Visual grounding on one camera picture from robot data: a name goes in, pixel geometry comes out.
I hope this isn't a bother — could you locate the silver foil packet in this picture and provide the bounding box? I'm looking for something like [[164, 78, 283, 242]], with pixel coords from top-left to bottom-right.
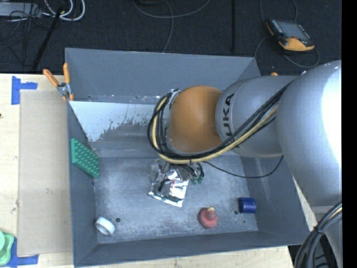
[[147, 161, 190, 208]]

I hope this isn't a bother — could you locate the grey metal bin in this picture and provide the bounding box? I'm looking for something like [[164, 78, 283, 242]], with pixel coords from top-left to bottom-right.
[[64, 47, 311, 267]]

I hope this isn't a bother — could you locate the blue cylinder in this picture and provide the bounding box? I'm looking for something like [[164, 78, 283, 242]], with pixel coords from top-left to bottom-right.
[[237, 197, 257, 214]]

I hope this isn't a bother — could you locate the green studded flat block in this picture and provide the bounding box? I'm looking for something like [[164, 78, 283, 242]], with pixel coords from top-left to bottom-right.
[[70, 137, 101, 179]]

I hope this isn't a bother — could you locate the brown cardboard board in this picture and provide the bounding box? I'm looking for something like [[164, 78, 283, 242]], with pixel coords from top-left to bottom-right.
[[16, 89, 74, 257]]

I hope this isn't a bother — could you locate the green plastic toy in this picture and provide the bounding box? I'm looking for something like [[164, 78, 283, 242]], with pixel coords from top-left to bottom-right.
[[0, 229, 16, 265]]

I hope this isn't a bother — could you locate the white ring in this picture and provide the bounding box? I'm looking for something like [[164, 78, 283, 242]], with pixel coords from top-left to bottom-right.
[[94, 216, 117, 237]]

